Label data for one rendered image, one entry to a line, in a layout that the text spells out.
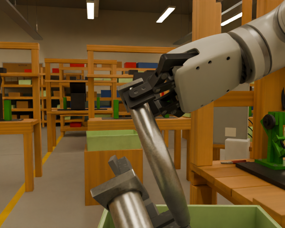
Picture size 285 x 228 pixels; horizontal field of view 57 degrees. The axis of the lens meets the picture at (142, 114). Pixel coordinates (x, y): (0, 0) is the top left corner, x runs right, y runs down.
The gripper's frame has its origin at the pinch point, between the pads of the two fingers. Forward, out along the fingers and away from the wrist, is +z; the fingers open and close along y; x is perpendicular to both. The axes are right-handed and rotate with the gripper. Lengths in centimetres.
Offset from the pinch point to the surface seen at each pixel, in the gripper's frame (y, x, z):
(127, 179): 9.8, 15.3, 4.7
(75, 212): -230, -102, 101
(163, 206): -41.0, 0.7, 5.0
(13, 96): -563, -790, 364
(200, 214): -44.6, 5.5, -3.0
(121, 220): 8.5, 17.6, 6.5
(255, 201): -67, 4, -23
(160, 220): -26.3, 8.2, 6.2
